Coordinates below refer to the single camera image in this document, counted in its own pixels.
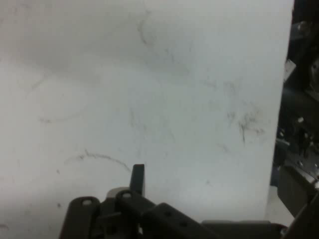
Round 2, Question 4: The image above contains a dark machinery beside table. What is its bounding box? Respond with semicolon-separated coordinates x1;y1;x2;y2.
276;164;319;219

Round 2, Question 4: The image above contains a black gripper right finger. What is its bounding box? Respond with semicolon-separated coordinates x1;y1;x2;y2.
115;163;220;239

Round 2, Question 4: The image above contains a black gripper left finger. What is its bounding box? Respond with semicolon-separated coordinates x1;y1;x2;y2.
59;196;118;239

